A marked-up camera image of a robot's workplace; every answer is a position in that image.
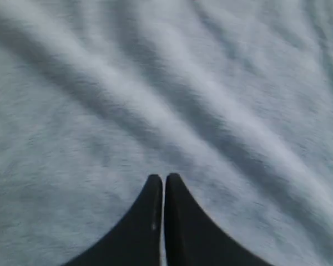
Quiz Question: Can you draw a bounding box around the light blue fluffy towel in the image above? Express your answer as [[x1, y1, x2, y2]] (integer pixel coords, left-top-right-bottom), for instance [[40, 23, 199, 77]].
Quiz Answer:
[[0, 1, 333, 265]]

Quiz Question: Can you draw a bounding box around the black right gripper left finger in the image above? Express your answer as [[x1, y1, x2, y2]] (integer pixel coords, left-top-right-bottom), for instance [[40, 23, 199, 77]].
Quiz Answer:
[[66, 174, 163, 266]]

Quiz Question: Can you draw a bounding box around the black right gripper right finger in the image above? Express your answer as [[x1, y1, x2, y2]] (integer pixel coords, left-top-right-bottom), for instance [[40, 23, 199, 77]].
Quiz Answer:
[[164, 173, 269, 266]]

